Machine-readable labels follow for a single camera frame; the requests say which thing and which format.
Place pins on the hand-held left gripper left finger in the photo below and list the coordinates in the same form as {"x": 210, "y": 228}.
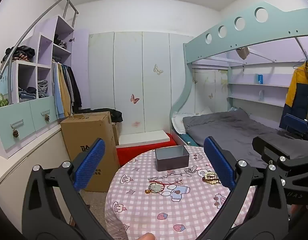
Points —
{"x": 90, "y": 165}

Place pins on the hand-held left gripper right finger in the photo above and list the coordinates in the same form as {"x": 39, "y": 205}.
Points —
{"x": 219, "y": 165}

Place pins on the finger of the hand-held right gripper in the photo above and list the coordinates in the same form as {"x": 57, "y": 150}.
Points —
{"x": 295, "y": 122}
{"x": 269, "y": 146}

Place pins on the grey rectangular box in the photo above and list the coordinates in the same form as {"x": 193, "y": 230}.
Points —
{"x": 172, "y": 165}

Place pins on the person's left hand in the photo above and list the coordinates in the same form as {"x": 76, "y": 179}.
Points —
{"x": 145, "y": 237}

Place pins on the yellow and navy jacket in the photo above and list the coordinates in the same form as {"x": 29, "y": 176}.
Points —
{"x": 296, "y": 100}

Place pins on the large cardboard box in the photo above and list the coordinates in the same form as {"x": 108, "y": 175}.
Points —
{"x": 93, "y": 130}

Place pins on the grey blanket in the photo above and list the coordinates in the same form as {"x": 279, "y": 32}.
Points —
{"x": 231, "y": 130}

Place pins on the teal bed sheet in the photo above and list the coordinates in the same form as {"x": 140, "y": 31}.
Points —
{"x": 189, "y": 140}

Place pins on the black bag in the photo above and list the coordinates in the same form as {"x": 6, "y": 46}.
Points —
{"x": 116, "y": 116}

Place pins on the white pillow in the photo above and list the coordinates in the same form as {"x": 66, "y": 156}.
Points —
{"x": 179, "y": 122}

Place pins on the metal clothes hanger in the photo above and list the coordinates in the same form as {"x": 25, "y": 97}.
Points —
{"x": 300, "y": 63}

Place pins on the white board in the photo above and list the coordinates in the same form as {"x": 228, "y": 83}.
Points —
{"x": 144, "y": 138}

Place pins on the faint pink butterfly sticker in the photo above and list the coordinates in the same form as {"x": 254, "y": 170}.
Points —
{"x": 136, "y": 124}

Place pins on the small amber pendant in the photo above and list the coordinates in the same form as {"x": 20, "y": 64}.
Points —
{"x": 147, "y": 191}

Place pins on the pine cone ornament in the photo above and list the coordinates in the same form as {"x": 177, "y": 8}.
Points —
{"x": 47, "y": 118}
{"x": 15, "y": 133}

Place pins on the round gold rimmed pendant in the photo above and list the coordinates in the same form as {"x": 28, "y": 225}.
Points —
{"x": 156, "y": 187}

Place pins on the row of hanging clothes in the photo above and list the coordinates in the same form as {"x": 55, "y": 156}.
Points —
{"x": 63, "y": 87}

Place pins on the beige cloth bag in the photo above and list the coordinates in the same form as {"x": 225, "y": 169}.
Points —
{"x": 242, "y": 53}

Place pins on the folded grey clothes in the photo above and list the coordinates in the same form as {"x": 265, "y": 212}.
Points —
{"x": 43, "y": 88}

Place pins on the folded blue jeans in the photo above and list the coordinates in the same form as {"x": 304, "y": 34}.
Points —
{"x": 27, "y": 95}

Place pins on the white wardrobe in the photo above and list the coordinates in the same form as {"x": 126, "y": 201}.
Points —
{"x": 126, "y": 67}

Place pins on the green hair clip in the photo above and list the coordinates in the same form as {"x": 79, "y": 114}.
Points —
{"x": 1, "y": 101}

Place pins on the purple and teal stair cabinet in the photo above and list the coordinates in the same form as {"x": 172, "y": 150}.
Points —
{"x": 80, "y": 55}

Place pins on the cream butterfly sticker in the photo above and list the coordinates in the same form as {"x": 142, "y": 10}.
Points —
{"x": 157, "y": 69}

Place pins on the dark clothes on shelf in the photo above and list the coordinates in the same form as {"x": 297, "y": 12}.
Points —
{"x": 59, "y": 42}

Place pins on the pile of black clothes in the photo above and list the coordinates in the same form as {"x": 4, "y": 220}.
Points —
{"x": 21, "y": 53}

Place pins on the grey metal handrail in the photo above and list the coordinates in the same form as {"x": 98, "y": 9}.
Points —
{"x": 38, "y": 17}

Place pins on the teal bunk bed frame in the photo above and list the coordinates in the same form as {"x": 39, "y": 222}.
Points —
{"x": 219, "y": 42}

